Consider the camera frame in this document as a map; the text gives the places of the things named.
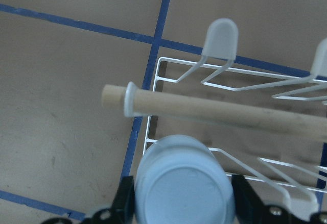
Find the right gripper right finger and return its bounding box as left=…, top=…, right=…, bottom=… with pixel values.
left=231, top=175, right=263, bottom=224

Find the light blue ikea cup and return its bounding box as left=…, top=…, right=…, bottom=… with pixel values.
left=135, top=135, right=235, bottom=223

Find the white wire cup rack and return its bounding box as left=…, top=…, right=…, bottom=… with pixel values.
left=101, top=17, right=327, bottom=222

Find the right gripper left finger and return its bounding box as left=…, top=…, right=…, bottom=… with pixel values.
left=111, top=176, right=135, bottom=223

